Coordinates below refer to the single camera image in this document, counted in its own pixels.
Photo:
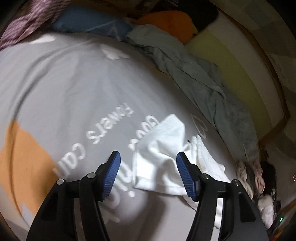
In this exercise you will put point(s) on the grey blanket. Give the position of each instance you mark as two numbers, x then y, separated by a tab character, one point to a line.
208	92

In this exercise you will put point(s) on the white cloth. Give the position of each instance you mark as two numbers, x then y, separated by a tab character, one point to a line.
267	208

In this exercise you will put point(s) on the dark grey folded cloth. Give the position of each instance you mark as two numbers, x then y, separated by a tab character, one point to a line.
251	183

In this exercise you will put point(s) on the purple patterned cloth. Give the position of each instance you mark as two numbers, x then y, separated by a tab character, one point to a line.
30	20

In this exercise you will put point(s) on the wooden bed frame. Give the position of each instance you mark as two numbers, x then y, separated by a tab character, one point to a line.
272	76

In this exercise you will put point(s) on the grey printed bedsheet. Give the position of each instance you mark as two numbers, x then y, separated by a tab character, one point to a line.
57	81

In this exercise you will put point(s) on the white t-shirt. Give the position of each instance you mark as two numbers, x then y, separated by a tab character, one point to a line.
161	143

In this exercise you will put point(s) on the yellow-green mattress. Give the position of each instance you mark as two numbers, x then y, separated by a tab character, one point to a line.
242	76

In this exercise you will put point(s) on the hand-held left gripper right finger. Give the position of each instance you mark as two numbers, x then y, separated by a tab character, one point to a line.
186	176

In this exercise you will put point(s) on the blue pillow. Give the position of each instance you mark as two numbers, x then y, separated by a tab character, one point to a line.
87	20

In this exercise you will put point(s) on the pink folded cloth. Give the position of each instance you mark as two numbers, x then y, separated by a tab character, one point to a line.
260	176

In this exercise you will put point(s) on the beige folded cloth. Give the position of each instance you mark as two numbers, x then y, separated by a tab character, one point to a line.
242	176

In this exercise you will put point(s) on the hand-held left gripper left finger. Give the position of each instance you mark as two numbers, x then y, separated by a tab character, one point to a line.
112	176

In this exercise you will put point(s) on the black pillow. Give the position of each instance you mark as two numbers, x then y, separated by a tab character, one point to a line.
205	16

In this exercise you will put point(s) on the orange pillow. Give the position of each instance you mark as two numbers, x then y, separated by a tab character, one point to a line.
171	23

